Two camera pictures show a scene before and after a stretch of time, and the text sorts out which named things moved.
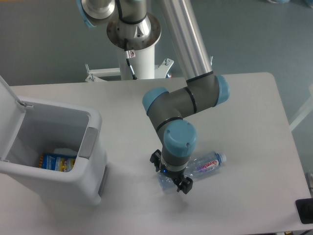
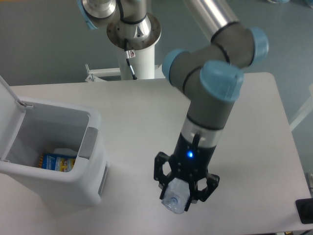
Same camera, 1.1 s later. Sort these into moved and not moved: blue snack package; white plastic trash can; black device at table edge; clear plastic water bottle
Moved: clear plastic water bottle
Not moved: white plastic trash can; blue snack package; black device at table edge
